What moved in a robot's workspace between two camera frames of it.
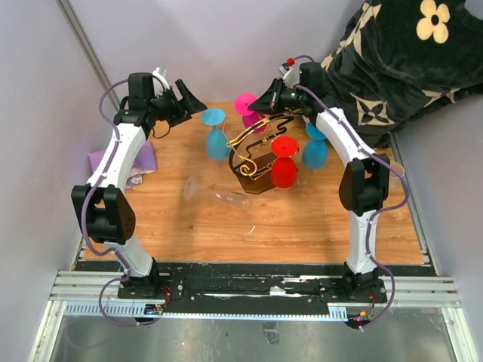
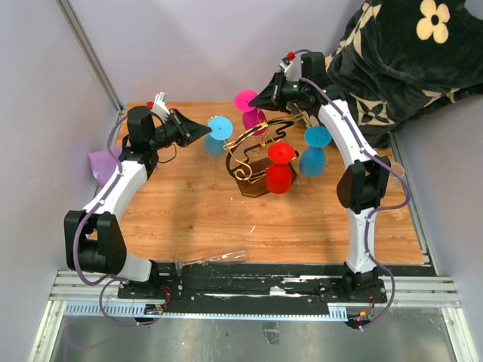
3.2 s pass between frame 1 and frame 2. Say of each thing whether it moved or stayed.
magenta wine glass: stayed
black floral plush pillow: stayed
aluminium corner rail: stayed
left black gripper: moved
